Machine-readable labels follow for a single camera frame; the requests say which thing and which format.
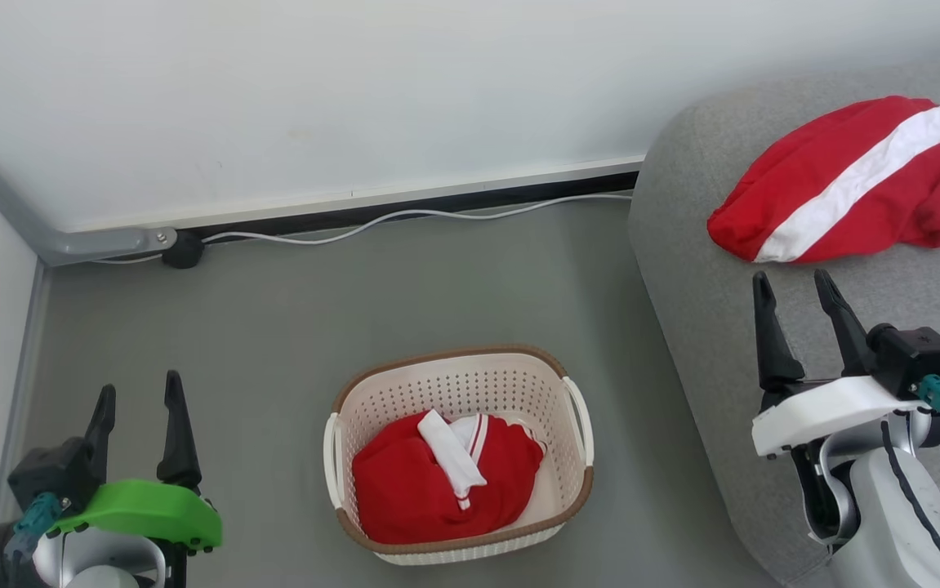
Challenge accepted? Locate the red polo shirt white collar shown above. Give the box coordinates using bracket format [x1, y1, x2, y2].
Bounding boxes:
[351, 408, 548, 546]

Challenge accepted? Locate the white floor cable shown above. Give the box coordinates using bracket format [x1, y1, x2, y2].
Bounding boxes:
[90, 193, 634, 266]

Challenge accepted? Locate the white perforated basket brown rim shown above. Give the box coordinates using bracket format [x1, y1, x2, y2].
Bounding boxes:
[323, 344, 595, 567]

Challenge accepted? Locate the red pants white stripe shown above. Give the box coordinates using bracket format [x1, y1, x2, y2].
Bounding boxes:
[706, 96, 940, 264]

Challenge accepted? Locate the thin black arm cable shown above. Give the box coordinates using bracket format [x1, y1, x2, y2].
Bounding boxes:
[880, 421, 940, 588]

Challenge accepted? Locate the grey metal frame bracket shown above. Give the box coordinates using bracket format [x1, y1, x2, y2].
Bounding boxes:
[0, 122, 179, 268]

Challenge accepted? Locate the grey fabric sofa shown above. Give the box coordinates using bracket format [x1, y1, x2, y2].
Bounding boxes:
[627, 53, 940, 588]

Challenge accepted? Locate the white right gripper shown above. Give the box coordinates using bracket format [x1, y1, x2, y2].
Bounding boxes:
[751, 269, 932, 458]

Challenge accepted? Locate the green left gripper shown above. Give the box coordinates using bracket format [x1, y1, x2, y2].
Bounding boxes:
[53, 370, 223, 556]

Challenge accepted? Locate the white and black baseboard strip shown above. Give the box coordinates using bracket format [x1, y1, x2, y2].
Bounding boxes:
[69, 155, 646, 242]

